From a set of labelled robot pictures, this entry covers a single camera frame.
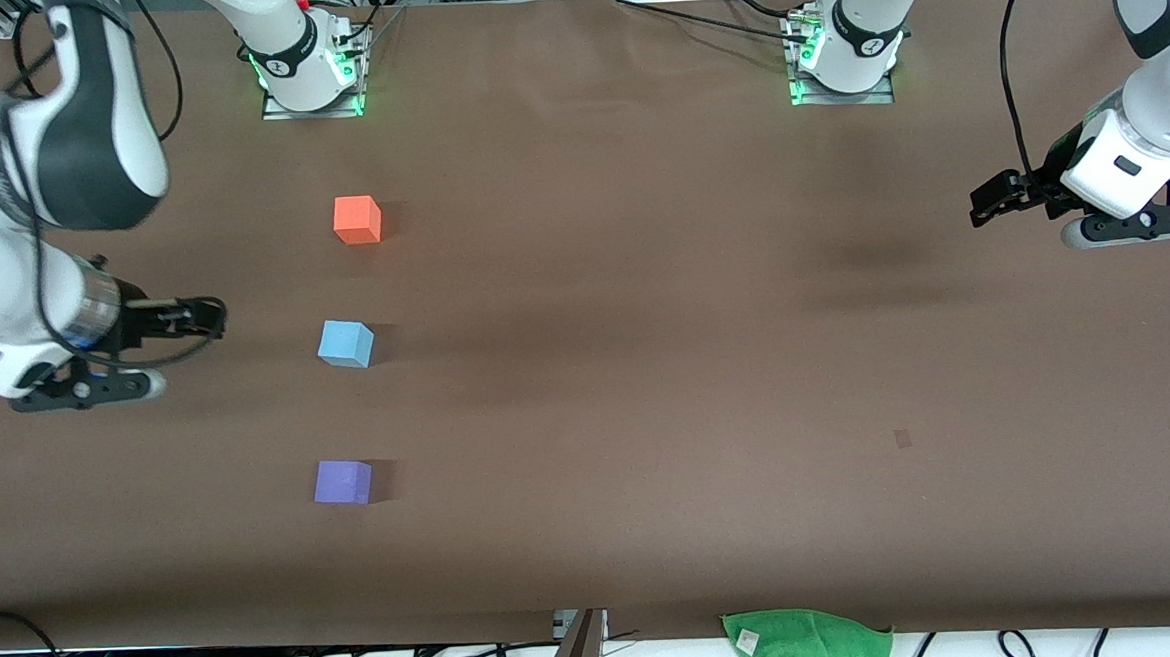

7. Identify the light blue foam block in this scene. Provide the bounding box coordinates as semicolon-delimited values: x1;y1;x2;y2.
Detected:
315;318;377;372

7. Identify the orange foam block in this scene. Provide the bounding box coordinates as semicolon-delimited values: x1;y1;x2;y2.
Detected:
332;194;384;246

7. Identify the purple foam block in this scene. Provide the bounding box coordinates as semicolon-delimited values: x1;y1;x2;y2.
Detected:
312;458;375;508

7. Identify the brown table cover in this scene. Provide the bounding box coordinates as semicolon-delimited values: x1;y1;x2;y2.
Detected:
0;0;1170;657

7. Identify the green microfibre cloth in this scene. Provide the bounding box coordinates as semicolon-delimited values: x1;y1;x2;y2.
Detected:
720;604;896;657

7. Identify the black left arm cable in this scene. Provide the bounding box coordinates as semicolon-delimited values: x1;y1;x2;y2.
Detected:
996;0;1075;202

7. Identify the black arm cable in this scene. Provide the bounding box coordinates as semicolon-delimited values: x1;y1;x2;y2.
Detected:
996;0;1075;202
7;0;230;377

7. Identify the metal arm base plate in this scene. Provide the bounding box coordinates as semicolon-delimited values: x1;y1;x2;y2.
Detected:
260;88;367;122
789;70;897;109

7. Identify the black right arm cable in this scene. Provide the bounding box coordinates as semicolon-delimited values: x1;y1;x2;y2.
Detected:
7;0;230;377

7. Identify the short black table cable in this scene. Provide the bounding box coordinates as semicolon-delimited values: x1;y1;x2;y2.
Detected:
718;0;810;22

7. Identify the long black table cable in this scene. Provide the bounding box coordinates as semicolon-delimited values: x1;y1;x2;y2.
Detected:
611;0;806;48

